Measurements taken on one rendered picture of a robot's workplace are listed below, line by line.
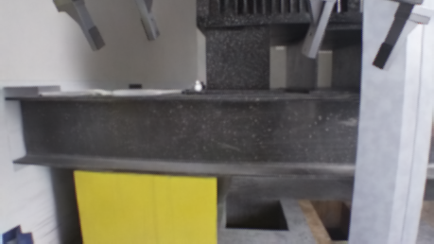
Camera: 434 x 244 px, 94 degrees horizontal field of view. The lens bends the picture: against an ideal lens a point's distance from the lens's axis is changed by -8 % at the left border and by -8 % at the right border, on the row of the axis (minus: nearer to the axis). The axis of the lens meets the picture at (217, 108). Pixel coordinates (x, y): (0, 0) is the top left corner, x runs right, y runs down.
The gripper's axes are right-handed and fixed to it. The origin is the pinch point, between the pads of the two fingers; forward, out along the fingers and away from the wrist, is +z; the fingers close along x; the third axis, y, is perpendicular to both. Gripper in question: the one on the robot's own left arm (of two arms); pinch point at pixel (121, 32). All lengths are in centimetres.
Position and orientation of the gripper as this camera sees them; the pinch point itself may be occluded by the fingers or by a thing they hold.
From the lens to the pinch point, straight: 45.0
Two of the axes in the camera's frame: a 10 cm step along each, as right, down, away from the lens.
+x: -9.8, 0.8, 2.1
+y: 1.1, -6.2, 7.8
